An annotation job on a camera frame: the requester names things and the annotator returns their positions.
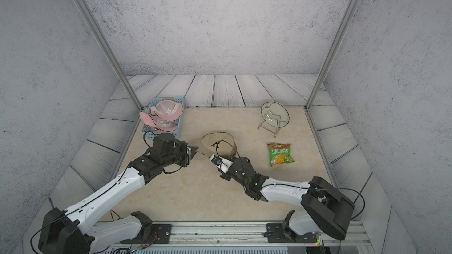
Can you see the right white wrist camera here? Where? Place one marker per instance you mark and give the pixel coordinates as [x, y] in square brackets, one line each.
[221, 163]

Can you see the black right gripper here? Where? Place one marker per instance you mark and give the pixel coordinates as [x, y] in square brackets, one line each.
[225, 176]

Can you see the green red snack bag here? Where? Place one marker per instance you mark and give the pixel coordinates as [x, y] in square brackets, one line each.
[279, 153]

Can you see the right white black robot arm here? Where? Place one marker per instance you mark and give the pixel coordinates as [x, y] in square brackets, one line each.
[327, 209]

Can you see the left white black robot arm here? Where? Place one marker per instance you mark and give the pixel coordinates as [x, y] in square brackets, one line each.
[75, 230]

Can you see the aluminium front rail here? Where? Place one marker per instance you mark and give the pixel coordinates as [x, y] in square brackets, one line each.
[219, 234]

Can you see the beige baseball cap black logo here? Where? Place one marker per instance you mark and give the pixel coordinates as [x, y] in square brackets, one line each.
[218, 143]

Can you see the white ceramic plate red flowers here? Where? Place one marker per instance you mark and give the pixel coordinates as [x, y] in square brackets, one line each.
[278, 109]

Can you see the aluminium corner post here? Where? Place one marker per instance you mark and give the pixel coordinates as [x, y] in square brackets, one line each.
[93, 25]
[338, 38]

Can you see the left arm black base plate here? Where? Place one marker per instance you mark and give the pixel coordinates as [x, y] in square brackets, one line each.
[151, 234]

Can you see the light blue plastic basket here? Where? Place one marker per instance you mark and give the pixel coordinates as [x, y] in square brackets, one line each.
[151, 134]

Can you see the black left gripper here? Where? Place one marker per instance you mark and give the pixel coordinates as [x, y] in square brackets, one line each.
[183, 146]

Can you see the right aluminium corner post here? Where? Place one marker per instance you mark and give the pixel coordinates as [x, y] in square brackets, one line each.
[338, 38]

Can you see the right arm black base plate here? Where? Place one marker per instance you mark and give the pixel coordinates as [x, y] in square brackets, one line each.
[280, 233]

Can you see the pink baseball cap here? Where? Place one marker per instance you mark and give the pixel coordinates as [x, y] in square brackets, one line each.
[163, 116]

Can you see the left aluminium corner post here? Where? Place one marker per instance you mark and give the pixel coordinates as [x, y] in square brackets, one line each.
[93, 25]

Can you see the chrome wire plate rack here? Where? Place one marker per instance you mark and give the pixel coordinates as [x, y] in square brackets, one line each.
[271, 123]

